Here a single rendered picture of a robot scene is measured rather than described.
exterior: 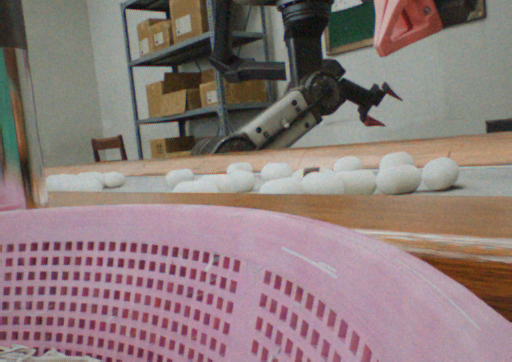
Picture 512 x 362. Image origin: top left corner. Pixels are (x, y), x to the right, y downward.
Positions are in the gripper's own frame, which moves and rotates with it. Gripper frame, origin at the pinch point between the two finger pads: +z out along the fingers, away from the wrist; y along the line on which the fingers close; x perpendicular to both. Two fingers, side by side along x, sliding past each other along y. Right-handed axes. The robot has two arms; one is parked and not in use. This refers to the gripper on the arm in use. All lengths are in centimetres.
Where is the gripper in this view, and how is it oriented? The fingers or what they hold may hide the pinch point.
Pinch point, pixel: (383, 45)
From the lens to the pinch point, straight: 49.7
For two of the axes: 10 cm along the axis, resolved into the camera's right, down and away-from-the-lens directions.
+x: 5.3, 6.8, 5.0
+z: -4.9, 7.3, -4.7
